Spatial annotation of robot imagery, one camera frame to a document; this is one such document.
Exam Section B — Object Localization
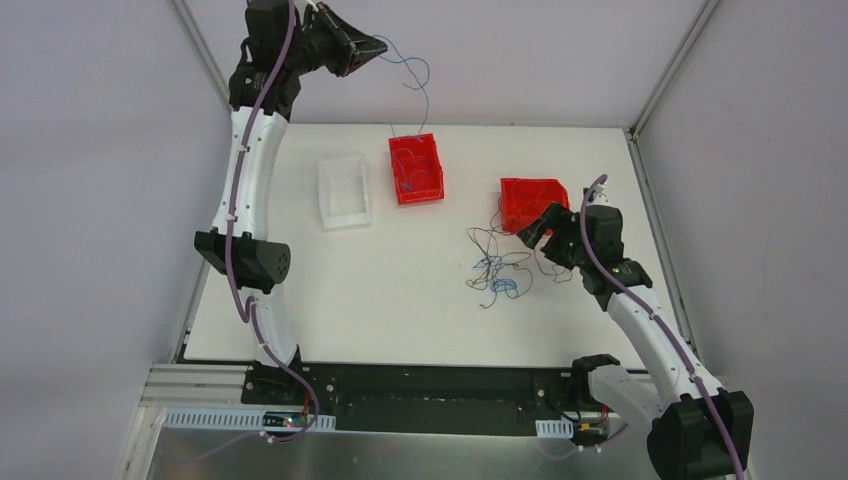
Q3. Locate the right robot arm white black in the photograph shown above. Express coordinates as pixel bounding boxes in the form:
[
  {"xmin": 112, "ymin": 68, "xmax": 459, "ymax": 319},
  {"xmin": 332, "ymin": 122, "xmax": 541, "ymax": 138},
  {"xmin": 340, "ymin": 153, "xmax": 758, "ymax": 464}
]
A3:
[{"xmin": 517, "ymin": 203, "xmax": 754, "ymax": 479}]

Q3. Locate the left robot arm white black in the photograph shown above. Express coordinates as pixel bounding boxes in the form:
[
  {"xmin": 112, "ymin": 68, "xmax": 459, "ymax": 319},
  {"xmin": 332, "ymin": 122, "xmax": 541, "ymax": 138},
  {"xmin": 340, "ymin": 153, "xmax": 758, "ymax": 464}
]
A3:
[{"xmin": 194, "ymin": 1, "xmax": 388, "ymax": 405}]

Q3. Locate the clear plastic bin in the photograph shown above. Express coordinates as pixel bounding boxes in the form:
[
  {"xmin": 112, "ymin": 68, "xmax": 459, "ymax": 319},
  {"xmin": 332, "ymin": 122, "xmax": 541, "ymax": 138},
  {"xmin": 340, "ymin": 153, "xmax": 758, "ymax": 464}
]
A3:
[{"xmin": 317, "ymin": 156, "xmax": 373, "ymax": 231}]

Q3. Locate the blue wire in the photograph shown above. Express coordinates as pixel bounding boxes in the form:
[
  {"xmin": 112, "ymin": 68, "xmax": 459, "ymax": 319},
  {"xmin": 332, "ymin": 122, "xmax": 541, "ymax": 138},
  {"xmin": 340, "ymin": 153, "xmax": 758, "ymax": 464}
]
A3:
[
  {"xmin": 394, "ymin": 148, "xmax": 439, "ymax": 197},
  {"xmin": 370, "ymin": 34, "xmax": 432, "ymax": 167}
]

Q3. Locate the coloured wire bundle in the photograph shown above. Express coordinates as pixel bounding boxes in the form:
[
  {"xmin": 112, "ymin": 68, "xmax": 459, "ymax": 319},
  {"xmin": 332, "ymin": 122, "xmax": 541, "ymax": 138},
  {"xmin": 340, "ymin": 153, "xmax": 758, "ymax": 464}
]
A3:
[{"xmin": 465, "ymin": 211, "xmax": 574, "ymax": 311}]

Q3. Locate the red bin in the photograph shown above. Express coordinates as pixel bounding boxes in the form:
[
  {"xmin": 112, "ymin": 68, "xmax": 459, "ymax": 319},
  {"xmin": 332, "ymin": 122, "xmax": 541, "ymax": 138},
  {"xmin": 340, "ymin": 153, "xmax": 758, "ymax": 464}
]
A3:
[
  {"xmin": 388, "ymin": 133, "xmax": 445, "ymax": 207},
  {"xmin": 500, "ymin": 177, "xmax": 570, "ymax": 234}
]

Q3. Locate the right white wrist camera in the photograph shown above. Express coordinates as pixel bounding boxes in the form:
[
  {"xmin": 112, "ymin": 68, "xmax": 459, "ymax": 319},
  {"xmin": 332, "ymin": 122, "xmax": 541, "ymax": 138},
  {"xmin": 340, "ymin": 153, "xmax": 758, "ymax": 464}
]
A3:
[{"xmin": 584, "ymin": 185, "xmax": 609, "ymax": 205}]

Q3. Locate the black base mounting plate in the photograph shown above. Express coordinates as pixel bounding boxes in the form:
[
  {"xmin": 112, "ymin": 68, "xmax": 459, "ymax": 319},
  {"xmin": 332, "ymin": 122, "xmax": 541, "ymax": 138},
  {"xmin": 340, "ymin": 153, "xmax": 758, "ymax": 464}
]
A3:
[{"xmin": 241, "ymin": 362, "xmax": 615, "ymax": 441}]

